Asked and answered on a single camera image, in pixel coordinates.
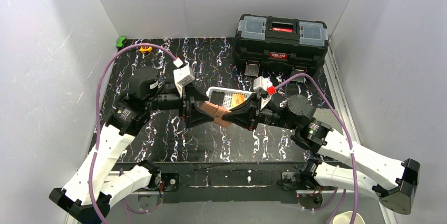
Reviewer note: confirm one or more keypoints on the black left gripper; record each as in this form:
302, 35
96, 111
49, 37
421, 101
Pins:
189, 110

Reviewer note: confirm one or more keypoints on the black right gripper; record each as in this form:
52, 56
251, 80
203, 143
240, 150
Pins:
254, 112

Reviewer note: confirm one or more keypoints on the orange credit card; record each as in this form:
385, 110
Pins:
237, 99

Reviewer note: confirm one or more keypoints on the brown leather card holder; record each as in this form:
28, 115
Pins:
217, 112

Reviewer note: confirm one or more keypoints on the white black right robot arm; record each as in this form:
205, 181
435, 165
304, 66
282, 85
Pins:
390, 181

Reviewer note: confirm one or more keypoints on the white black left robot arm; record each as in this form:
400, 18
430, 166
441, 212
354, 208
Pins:
88, 196

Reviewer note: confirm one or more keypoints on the black credit card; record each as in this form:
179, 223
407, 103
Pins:
217, 97

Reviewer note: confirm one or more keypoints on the white plastic basket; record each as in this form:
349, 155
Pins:
228, 94

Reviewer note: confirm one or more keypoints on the yellow tape measure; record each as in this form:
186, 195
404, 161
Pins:
145, 49

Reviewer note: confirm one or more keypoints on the black red toolbox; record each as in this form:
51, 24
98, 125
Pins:
282, 45

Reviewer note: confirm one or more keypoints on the green small device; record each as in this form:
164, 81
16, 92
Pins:
121, 42

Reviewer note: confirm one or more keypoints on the white plastic cup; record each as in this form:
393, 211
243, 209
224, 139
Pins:
345, 218

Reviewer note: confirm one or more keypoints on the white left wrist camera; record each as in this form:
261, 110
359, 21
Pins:
182, 77

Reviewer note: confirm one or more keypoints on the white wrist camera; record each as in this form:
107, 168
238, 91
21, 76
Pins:
263, 86
182, 77

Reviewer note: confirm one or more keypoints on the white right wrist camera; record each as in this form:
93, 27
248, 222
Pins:
263, 86

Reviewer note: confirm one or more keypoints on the aluminium frame rail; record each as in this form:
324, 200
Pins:
230, 178

